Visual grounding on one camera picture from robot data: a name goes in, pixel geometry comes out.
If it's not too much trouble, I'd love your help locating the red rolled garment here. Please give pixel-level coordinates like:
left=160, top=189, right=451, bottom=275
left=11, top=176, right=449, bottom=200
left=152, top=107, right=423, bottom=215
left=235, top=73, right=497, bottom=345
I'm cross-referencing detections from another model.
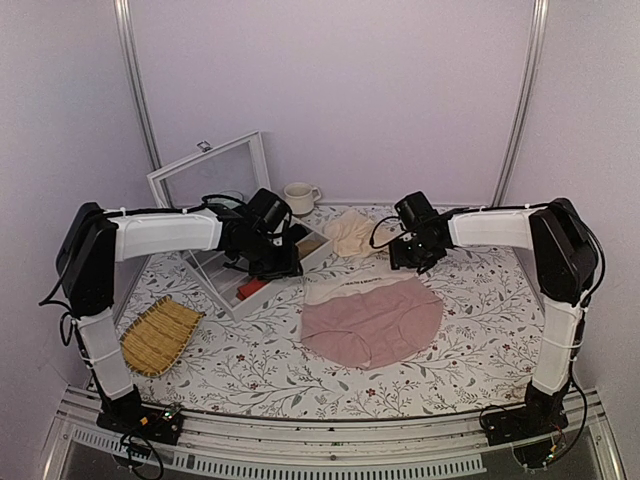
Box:
left=236, top=278, right=269, bottom=301

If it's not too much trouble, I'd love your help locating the black rolled garment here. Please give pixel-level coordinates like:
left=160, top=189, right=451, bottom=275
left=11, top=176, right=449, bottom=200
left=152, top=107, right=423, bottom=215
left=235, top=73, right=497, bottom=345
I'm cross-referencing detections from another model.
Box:
left=285, top=223, right=309, bottom=244

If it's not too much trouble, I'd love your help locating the woven bamboo tray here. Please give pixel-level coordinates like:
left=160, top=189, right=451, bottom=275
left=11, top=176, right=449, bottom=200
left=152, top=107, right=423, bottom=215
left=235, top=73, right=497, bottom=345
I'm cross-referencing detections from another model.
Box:
left=120, top=295, right=205, bottom=378

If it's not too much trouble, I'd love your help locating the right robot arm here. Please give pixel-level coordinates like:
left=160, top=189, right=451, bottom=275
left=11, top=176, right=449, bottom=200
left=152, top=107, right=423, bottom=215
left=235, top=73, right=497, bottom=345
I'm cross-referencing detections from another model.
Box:
left=385, top=192, right=606, bottom=396

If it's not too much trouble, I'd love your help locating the white framed glass lid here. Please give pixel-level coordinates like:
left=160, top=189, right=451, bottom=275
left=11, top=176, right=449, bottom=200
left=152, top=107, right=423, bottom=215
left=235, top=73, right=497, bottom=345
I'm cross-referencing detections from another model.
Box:
left=147, top=131, right=271, bottom=208

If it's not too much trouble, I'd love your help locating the aluminium front rail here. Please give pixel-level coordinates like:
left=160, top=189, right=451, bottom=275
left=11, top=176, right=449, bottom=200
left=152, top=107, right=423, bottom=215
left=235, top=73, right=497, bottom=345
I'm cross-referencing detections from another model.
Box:
left=40, top=387, right=632, bottom=479

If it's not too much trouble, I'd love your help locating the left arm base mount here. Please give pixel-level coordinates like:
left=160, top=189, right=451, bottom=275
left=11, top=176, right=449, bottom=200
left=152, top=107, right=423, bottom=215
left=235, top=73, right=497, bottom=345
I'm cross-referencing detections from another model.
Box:
left=97, top=387, right=184, bottom=445

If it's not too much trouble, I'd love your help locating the floral patterned table mat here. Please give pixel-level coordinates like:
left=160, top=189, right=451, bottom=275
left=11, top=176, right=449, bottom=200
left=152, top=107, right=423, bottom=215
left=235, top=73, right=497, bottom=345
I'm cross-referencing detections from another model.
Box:
left=97, top=203, right=569, bottom=420

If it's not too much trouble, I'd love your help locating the aluminium corner post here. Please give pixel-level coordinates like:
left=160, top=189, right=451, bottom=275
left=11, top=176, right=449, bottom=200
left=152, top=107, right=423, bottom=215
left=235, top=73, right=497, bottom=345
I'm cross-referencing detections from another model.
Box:
left=112, top=0, right=164, bottom=174
left=491, top=0, right=549, bottom=207

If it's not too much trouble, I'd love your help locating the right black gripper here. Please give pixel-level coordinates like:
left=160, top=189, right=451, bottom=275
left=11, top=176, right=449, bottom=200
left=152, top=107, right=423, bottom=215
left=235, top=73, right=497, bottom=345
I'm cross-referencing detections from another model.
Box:
left=389, top=235, right=439, bottom=270

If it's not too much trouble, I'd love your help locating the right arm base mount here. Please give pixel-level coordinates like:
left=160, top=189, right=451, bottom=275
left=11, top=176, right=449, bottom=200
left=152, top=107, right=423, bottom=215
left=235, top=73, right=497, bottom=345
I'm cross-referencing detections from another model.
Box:
left=479, top=389, right=568, bottom=446

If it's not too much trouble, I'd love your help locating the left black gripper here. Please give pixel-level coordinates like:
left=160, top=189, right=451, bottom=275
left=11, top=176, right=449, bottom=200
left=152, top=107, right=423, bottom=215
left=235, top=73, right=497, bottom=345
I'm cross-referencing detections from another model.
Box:
left=237, top=231, right=305, bottom=281

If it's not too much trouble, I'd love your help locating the right aluminium corner post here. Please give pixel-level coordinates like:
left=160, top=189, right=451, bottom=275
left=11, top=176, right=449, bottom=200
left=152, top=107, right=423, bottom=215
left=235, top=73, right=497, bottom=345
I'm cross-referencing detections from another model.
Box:
left=491, top=0, right=549, bottom=207

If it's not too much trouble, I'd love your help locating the cream beige underwear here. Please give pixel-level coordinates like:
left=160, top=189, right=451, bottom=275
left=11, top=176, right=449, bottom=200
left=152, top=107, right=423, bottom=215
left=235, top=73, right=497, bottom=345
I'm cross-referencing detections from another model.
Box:
left=323, top=209, right=377, bottom=258

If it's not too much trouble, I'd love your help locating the olive rolled garment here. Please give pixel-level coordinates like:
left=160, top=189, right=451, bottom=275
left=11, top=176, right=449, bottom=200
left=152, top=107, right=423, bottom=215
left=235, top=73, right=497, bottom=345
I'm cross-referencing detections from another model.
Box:
left=297, top=240, right=323, bottom=259

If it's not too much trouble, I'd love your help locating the left aluminium corner post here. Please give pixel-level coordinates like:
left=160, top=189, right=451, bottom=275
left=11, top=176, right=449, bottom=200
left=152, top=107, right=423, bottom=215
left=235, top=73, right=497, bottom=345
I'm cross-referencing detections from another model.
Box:
left=112, top=0, right=164, bottom=174

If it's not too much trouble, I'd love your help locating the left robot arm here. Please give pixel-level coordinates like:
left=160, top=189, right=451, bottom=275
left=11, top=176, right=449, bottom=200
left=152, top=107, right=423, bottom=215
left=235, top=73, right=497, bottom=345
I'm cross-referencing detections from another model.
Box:
left=40, top=195, right=303, bottom=434

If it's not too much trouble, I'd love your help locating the clear glass bowl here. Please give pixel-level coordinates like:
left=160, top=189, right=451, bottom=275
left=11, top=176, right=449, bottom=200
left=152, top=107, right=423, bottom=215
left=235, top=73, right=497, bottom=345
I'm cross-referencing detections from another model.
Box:
left=220, top=190, right=245, bottom=201

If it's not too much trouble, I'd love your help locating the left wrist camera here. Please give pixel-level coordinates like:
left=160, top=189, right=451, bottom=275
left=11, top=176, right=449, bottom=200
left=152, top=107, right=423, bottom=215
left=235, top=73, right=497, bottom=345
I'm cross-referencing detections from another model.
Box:
left=248, top=188, right=291, bottom=234

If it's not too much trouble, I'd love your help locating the white ceramic mug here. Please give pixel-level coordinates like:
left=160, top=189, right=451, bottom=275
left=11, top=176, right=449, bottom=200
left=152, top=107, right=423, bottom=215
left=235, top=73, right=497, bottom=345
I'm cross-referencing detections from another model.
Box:
left=283, top=182, right=322, bottom=217

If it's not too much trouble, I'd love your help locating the white divided organizer box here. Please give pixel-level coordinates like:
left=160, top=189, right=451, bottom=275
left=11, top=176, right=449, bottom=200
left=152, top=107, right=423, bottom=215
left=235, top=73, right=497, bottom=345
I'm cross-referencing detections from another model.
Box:
left=180, top=219, right=332, bottom=321

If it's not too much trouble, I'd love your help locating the pink and white underwear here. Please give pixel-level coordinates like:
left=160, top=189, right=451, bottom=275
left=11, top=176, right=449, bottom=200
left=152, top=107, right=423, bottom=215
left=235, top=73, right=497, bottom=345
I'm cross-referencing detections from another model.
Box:
left=300, top=277, right=444, bottom=370

